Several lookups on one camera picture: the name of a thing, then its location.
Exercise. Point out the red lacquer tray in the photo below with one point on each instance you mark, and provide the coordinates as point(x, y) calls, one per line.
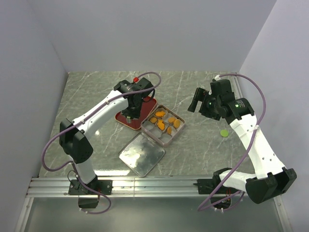
point(148, 106)

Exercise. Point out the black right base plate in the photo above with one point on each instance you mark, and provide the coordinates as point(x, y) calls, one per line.
point(207, 185)

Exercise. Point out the orange fish cookie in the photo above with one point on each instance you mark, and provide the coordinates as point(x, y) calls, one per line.
point(160, 114)

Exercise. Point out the silver tin lid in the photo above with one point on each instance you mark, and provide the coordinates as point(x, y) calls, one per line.
point(141, 154)

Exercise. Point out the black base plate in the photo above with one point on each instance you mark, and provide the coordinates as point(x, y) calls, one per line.
point(102, 186)
point(207, 185)

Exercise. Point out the round waffle cookie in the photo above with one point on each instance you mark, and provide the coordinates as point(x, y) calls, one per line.
point(176, 123)

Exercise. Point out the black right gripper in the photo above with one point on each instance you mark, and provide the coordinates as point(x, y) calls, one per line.
point(203, 95)

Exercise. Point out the orange scalloped cookie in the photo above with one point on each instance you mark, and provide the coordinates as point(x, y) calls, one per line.
point(153, 119)

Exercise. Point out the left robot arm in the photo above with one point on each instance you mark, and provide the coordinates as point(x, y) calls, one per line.
point(75, 142)

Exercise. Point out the pink cookie tin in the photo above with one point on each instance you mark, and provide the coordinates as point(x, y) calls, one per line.
point(163, 138)

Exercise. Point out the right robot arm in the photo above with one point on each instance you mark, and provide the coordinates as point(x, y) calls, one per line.
point(271, 177)

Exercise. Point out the aluminium front rail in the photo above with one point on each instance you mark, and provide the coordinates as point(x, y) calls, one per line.
point(122, 187)

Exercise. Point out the green round cookie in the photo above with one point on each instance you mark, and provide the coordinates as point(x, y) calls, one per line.
point(224, 133)

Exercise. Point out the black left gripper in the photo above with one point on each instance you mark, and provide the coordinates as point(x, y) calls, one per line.
point(134, 114)

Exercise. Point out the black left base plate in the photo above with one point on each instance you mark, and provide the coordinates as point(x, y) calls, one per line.
point(102, 186)

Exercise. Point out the orange round cookie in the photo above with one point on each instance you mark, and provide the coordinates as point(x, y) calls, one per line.
point(171, 120)

